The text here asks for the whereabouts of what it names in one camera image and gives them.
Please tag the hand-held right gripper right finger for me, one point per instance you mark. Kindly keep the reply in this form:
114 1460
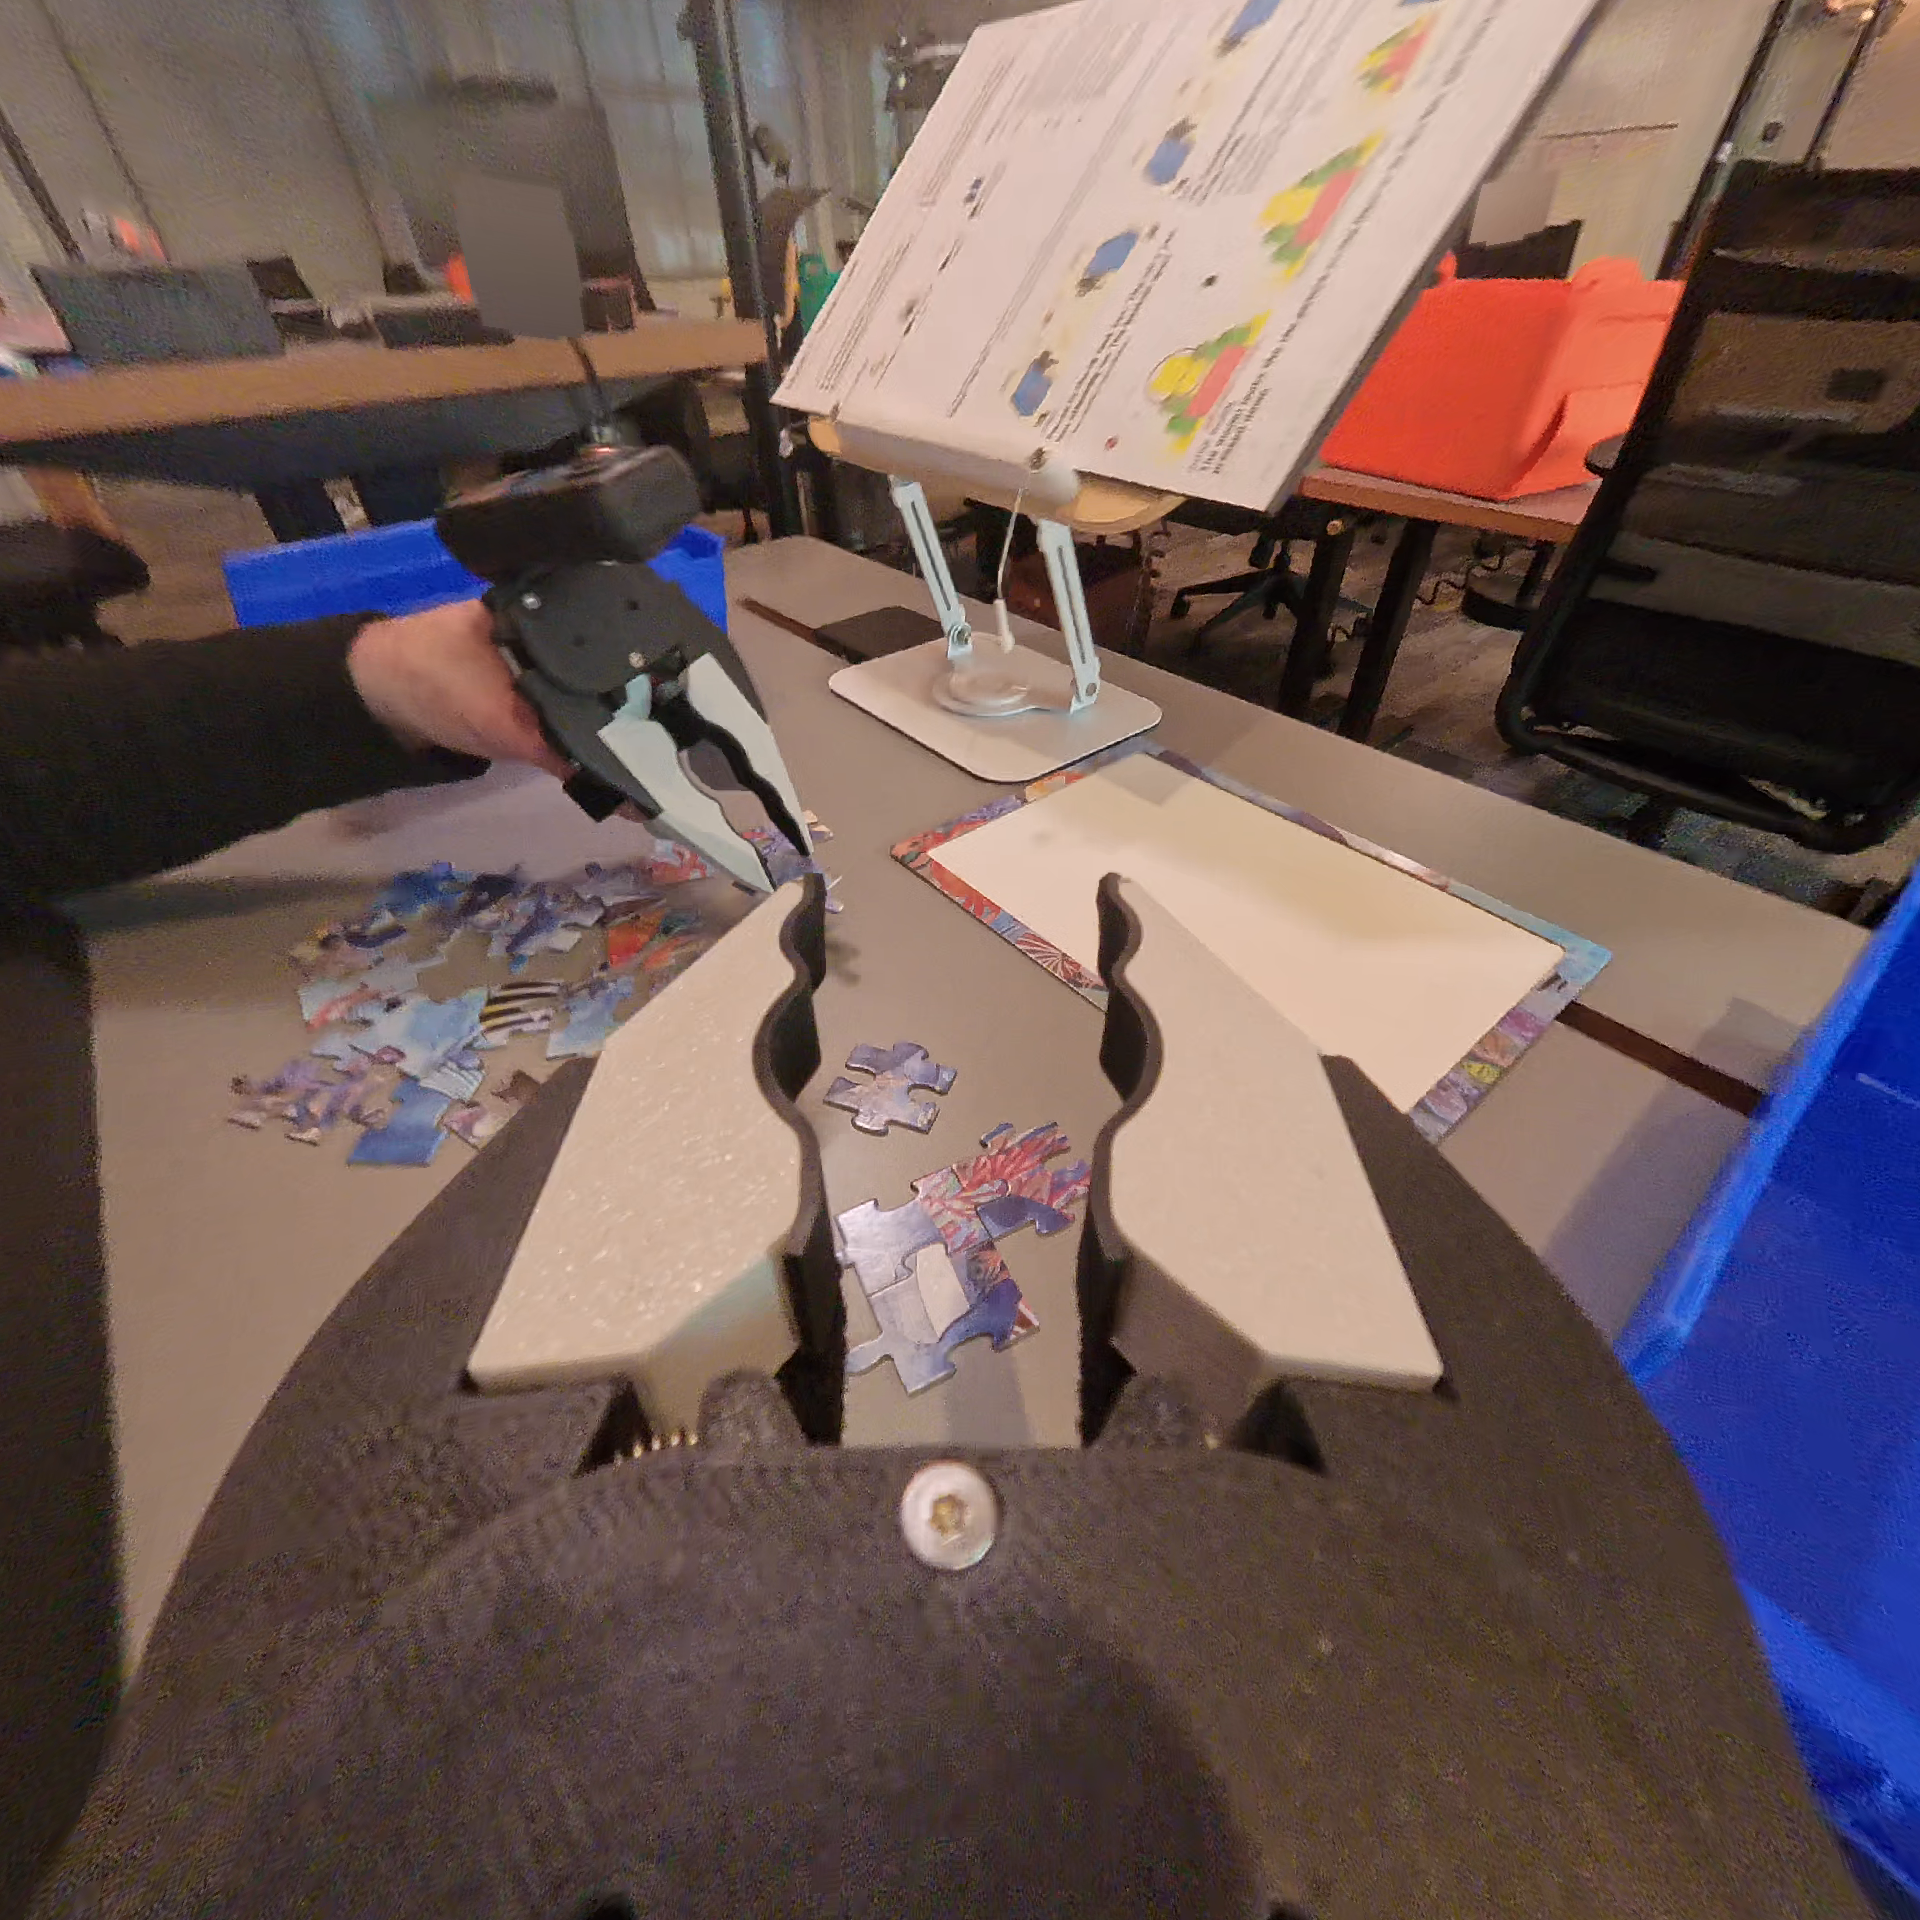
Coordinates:
1262 1200

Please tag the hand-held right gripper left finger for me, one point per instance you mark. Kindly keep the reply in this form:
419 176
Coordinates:
662 1200

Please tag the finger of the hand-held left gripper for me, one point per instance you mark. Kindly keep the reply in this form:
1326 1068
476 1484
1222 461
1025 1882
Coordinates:
662 782
737 718

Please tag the purple blue puzzle piece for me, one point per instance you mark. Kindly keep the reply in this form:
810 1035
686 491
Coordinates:
892 1088

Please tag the blue white-patch puzzle piece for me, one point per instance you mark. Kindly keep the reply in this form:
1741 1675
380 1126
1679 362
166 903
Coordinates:
931 1337

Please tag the person's left forearm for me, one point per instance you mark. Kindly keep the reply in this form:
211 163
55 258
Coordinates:
152 748

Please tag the person's left hand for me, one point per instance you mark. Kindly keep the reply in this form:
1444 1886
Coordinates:
435 673

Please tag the blue plastic bin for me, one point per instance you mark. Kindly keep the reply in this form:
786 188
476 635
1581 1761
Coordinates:
1802 1275
331 584

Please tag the pile of loose puzzle pieces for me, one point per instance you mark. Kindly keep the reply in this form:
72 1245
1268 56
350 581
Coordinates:
407 1035

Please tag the long wooden table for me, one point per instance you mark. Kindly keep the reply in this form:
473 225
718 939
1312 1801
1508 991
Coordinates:
301 389

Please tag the black metal pole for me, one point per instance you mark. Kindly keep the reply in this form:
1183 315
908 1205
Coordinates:
737 225

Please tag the dark grey box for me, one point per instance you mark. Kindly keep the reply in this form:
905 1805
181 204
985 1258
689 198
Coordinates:
152 311

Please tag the printed instruction sheet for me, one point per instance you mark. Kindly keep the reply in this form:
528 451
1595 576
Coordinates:
1125 180

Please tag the wooden side table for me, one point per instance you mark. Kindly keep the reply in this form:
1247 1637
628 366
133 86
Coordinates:
1441 504

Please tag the orange fabric bag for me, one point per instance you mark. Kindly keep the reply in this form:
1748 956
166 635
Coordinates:
1471 389

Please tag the black mesh office chair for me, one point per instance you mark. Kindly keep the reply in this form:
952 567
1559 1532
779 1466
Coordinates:
1772 451

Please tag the puzzle frame board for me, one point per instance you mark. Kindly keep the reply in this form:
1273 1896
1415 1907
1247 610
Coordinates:
1276 900

